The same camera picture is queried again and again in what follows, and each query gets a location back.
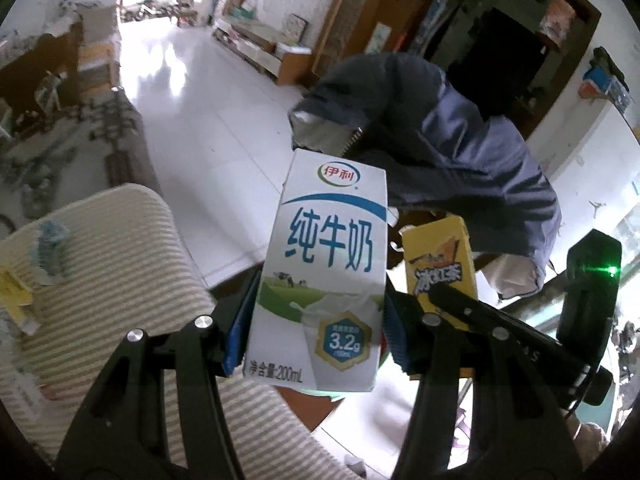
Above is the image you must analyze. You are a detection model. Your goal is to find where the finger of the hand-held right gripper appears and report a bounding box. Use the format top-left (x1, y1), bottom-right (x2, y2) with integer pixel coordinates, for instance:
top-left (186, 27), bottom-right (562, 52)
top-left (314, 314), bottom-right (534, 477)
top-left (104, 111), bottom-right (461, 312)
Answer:
top-left (427, 287), bottom-right (506, 333)

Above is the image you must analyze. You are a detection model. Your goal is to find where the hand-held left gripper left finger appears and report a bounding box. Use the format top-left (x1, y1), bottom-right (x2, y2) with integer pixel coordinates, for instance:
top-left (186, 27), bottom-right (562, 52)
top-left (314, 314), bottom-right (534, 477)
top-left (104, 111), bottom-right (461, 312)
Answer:
top-left (55, 265), bottom-right (263, 480)

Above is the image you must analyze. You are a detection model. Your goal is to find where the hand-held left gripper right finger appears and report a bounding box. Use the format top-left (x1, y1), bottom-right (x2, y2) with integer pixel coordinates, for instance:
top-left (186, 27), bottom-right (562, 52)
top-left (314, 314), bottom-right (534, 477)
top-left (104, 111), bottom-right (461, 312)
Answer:
top-left (382, 287), bottom-right (583, 480)

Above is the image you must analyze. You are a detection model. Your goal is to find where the yellow iced tea carton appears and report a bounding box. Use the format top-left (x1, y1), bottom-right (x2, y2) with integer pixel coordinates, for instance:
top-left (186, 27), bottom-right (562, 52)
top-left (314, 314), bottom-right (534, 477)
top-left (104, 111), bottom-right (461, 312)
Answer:
top-left (402, 215), bottom-right (480, 331)

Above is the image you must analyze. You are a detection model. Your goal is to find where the red bin with green rim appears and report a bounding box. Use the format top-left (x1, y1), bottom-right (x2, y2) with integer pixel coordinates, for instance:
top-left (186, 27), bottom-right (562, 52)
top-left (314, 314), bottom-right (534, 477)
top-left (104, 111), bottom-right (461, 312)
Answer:
top-left (295, 385), bottom-right (381, 406)

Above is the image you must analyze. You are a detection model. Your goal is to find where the white milk carton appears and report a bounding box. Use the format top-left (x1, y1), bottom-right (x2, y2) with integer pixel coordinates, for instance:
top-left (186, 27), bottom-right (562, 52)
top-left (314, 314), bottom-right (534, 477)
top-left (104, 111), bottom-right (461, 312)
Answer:
top-left (243, 148), bottom-right (390, 393)

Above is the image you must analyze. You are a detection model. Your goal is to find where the person's right hand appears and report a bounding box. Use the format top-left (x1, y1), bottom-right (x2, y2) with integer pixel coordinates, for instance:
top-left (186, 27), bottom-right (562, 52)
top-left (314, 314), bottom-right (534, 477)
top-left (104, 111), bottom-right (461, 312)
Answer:
top-left (575, 422), bottom-right (610, 466)

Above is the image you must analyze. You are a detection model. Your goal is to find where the beige striped mat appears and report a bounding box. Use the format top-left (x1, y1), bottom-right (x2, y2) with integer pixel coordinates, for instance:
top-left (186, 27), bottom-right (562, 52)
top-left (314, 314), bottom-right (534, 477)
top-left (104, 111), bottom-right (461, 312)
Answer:
top-left (0, 183), bottom-right (321, 471)

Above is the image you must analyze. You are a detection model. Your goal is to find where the dark blue jacket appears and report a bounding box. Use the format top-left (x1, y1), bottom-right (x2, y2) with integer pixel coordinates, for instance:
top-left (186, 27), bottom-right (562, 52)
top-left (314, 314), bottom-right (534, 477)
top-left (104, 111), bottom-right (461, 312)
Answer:
top-left (287, 52), bottom-right (563, 306)

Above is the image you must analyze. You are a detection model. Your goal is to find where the blue and white wrapper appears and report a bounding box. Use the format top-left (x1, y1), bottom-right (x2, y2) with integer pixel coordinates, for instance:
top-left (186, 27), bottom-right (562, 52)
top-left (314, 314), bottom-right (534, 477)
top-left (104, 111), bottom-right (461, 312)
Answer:
top-left (32, 220), bottom-right (71, 276)

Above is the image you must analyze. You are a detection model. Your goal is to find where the blue hanging bag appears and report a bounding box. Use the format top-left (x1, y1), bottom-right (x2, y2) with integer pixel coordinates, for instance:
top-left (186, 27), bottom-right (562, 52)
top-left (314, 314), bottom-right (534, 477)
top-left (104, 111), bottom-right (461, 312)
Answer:
top-left (580, 47), bottom-right (631, 111)

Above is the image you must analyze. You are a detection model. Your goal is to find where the yellow flat wrapper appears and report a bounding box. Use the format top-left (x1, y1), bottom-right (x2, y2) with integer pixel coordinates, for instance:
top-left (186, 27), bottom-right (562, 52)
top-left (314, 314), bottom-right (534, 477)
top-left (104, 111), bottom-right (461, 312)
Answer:
top-left (0, 267), bottom-right (33, 308)

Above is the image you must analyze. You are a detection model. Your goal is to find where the grey patterned tablecloth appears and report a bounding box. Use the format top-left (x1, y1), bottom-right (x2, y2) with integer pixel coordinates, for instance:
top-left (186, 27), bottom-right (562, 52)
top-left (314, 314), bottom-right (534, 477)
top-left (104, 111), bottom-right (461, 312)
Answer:
top-left (0, 87), bottom-right (161, 231)

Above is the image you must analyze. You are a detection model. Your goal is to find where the low wooden television cabinet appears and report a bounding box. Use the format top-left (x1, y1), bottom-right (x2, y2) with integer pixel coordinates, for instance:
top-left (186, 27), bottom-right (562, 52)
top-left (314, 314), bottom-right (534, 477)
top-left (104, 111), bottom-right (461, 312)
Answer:
top-left (212, 15), bottom-right (313, 86)

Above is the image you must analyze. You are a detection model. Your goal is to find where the pink hanging decoration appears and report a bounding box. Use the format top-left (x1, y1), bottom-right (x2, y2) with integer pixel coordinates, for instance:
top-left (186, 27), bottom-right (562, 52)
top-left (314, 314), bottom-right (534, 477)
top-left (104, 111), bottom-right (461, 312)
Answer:
top-left (540, 0), bottom-right (573, 41)

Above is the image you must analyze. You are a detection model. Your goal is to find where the wooden chair with carved backrest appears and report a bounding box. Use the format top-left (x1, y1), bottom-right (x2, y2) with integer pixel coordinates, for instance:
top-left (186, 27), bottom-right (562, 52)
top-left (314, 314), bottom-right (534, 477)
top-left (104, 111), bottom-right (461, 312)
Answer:
top-left (0, 25), bottom-right (121, 111)

